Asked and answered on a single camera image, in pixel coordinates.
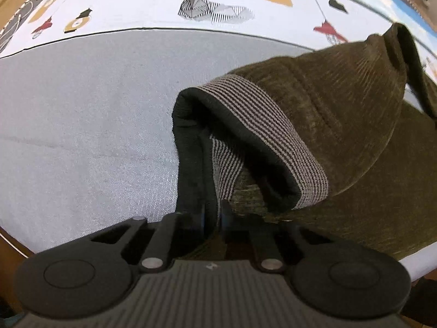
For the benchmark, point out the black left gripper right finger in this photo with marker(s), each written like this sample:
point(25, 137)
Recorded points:
point(270, 247)

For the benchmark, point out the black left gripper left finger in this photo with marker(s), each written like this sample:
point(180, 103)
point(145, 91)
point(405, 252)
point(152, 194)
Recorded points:
point(151, 246)

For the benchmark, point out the olive green corduroy pants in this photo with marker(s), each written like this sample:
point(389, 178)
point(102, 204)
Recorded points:
point(342, 139)

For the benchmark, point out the grey and patterned bed sheet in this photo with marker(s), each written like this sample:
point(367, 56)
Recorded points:
point(88, 88)

